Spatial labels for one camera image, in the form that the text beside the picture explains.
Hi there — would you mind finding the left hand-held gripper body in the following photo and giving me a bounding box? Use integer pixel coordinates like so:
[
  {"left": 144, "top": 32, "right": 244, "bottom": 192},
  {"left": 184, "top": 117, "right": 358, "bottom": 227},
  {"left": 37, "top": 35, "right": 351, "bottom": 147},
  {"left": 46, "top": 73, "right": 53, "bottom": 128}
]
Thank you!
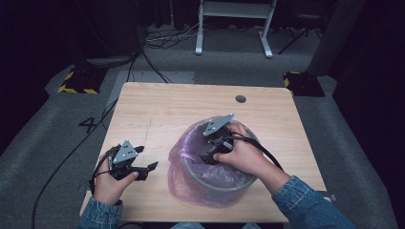
[{"left": 106, "top": 139, "right": 141, "bottom": 181}]

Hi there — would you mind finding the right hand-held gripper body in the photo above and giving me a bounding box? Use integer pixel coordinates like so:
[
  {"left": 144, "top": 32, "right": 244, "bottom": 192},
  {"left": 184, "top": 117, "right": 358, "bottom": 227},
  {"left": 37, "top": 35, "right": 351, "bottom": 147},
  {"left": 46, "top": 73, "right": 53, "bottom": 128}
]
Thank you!
[{"left": 202, "top": 113, "right": 237, "bottom": 160}]

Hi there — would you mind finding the green plastic trash bin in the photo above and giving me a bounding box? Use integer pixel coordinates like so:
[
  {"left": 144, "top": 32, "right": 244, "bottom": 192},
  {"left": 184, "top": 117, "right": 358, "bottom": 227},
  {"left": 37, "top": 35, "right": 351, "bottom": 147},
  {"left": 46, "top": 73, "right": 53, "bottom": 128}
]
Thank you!
[{"left": 180, "top": 118, "right": 260, "bottom": 199}]

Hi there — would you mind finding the pink plastic garbage bag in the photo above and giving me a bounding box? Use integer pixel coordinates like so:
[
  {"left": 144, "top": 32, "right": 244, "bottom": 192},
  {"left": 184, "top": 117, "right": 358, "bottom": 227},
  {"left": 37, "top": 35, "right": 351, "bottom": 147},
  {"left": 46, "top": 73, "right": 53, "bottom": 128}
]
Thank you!
[{"left": 167, "top": 115, "right": 257, "bottom": 209}]

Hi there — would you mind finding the person's left hand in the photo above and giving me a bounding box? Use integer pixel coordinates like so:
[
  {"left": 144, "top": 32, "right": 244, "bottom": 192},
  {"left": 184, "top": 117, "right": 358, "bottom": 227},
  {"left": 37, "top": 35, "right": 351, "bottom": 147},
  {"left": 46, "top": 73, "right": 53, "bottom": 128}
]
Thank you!
[{"left": 93, "top": 154, "right": 139, "bottom": 206}]

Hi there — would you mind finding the person's right hand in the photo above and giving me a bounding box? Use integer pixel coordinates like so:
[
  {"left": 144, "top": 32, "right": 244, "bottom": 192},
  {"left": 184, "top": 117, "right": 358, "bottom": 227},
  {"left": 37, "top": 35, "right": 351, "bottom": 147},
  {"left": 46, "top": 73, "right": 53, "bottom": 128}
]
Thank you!
[{"left": 213, "top": 123, "right": 272, "bottom": 180}]

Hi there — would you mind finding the person's left leg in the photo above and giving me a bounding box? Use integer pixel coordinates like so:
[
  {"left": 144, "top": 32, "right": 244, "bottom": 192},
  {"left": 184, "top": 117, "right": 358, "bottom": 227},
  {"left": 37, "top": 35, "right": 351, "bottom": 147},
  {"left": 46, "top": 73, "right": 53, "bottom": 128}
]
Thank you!
[{"left": 170, "top": 222, "right": 204, "bottom": 229}]

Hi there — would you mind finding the black tripod stand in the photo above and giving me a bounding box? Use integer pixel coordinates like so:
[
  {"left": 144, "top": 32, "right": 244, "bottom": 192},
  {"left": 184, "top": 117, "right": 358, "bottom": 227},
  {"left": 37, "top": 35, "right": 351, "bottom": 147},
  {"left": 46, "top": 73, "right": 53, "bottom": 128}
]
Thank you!
[{"left": 277, "top": 27, "right": 323, "bottom": 55}]

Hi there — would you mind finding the grey column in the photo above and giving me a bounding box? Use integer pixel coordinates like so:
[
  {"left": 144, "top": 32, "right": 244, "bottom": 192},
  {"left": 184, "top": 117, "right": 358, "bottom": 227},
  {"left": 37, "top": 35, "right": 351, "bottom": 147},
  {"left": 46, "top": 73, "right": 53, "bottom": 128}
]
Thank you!
[{"left": 306, "top": 0, "right": 367, "bottom": 76}]

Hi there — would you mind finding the left hand-held gripper black cable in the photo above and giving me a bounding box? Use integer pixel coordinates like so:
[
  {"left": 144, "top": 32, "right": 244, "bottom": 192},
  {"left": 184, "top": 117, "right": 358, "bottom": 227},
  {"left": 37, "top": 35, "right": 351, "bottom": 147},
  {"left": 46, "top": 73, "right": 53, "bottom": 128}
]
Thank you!
[{"left": 88, "top": 146, "right": 122, "bottom": 195}]

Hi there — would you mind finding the hand-held gripper black cable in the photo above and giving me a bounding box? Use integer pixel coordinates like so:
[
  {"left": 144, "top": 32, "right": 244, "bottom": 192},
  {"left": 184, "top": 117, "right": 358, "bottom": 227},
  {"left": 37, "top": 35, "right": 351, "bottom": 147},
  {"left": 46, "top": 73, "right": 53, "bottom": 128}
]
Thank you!
[
  {"left": 219, "top": 132, "right": 285, "bottom": 171},
  {"left": 88, "top": 146, "right": 122, "bottom": 195}
]

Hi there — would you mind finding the right hand-held gripper black cable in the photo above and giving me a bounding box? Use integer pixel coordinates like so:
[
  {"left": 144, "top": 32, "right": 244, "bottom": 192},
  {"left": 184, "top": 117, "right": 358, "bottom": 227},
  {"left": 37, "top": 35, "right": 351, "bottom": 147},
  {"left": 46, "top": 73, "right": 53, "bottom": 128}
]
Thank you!
[{"left": 219, "top": 132, "right": 285, "bottom": 171}]

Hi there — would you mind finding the long black floor cable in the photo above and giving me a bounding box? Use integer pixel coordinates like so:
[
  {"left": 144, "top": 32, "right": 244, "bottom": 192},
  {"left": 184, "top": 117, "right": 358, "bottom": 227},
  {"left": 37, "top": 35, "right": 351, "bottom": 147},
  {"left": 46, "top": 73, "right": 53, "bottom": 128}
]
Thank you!
[{"left": 31, "top": 47, "right": 142, "bottom": 229}]

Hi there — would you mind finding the black yellow striped base plate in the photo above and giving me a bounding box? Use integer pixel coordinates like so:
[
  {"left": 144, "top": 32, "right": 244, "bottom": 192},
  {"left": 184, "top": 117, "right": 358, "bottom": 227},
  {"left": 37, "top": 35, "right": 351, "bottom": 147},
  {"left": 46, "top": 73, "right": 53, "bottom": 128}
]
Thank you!
[
  {"left": 283, "top": 71, "right": 327, "bottom": 97},
  {"left": 57, "top": 65, "right": 108, "bottom": 95}
]

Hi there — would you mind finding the bundle of floor cables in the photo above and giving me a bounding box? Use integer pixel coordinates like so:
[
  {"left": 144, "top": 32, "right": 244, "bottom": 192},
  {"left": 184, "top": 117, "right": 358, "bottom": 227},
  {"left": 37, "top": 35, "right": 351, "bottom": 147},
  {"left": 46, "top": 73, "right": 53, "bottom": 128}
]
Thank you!
[{"left": 142, "top": 22, "right": 204, "bottom": 51}]

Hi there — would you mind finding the white metal desk frame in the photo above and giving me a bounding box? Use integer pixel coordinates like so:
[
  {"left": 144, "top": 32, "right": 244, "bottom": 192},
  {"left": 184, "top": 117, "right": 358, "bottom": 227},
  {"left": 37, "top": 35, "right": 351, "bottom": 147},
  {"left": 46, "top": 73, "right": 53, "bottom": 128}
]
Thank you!
[{"left": 194, "top": 0, "right": 278, "bottom": 59}]

